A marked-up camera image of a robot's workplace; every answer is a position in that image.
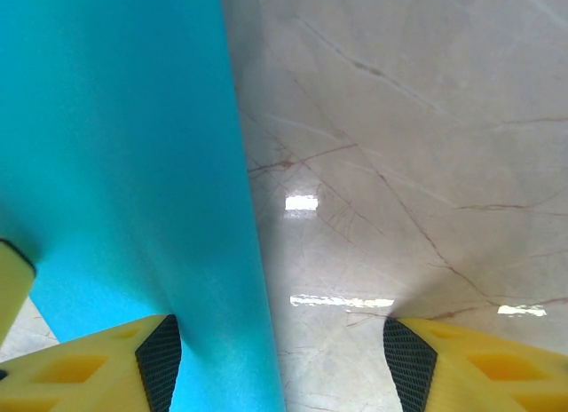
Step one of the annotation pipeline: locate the teal cloth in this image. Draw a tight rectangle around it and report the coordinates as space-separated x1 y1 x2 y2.
0 0 286 412

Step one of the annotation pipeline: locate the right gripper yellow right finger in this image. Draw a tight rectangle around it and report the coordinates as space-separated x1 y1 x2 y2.
382 316 568 412

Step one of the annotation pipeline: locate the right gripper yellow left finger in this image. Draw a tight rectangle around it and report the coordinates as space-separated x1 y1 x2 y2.
0 313 183 412

